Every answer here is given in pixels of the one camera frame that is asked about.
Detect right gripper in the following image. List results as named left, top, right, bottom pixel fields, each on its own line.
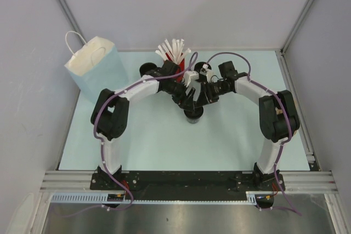
left=196, top=81, right=231, bottom=109

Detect single black coffee cup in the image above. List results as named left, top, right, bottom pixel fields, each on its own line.
left=184, top=107, right=204, bottom=124

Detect light blue paper bag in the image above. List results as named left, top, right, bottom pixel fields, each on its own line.
left=65, top=31, right=129, bottom=103

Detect black coffee cup stack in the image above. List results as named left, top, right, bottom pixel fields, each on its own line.
left=139, top=62, right=158, bottom=79

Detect brown cardboard cup carrier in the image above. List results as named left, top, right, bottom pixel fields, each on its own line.
left=293, top=100, right=301, bottom=136

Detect red straw holder cup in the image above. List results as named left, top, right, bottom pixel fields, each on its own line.
left=166, top=53, right=185, bottom=83

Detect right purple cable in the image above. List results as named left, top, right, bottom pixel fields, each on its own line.
left=205, top=52, right=302, bottom=217

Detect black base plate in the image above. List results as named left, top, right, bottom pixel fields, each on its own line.
left=90, top=169, right=285, bottom=200

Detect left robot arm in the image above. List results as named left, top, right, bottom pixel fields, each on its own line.
left=90, top=60, right=199, bottom=190

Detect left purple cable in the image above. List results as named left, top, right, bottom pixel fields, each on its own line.
left=93, top=52, right=200, bottom=213

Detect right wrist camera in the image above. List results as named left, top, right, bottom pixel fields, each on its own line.
left=199, top=63, right=214, bottom=83

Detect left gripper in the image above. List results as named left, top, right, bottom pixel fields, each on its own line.
left=162, top=79, right=195, bottom=112

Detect purple cable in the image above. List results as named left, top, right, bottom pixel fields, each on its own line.
left=93, top=52, right=200, bottom=213
left=205, top=52, right=302, bottom=217

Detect grey slotted cable duct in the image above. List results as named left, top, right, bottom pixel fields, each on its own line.
left=51, top=192, right=267, bottom=205

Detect white wrapped straws bundle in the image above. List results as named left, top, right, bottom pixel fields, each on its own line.
left=155, top=38, right=191, bottom=62

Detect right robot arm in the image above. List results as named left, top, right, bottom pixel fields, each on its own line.
left=195, top=61, right=300, bottom=191

